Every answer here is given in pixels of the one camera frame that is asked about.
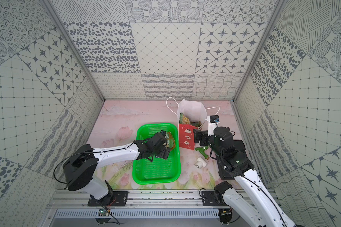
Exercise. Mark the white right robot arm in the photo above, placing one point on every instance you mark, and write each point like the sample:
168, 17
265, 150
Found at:
264, 211

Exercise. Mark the green plastic basket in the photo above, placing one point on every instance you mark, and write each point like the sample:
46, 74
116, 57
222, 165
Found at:
160, 170

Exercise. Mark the white pipe elbow fitting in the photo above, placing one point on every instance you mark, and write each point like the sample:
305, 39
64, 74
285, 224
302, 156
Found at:
200, 163

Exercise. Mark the green yellow condiment packet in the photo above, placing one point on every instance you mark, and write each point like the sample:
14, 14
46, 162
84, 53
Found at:
171, 143

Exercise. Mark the white and red paper bag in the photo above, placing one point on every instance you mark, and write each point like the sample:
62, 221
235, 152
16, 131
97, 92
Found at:
192, 116

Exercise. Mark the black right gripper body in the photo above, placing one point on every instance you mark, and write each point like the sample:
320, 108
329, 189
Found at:
206, 140

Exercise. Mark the black plastic tool case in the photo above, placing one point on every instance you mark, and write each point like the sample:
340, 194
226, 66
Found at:
233, 161

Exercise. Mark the aluminium mounting rail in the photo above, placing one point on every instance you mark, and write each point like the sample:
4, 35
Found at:
135, 199

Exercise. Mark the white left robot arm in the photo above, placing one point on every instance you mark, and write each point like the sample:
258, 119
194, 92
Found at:
80, 168

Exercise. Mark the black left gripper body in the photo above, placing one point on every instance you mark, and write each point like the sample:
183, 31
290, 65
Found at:
165, 144

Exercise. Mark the small green circuit board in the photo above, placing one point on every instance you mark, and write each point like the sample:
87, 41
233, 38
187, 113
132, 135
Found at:
103, 213

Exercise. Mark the green plastic faucet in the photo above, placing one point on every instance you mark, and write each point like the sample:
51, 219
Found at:
202, 151

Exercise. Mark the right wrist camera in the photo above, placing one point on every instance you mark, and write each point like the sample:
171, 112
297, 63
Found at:
213, 121

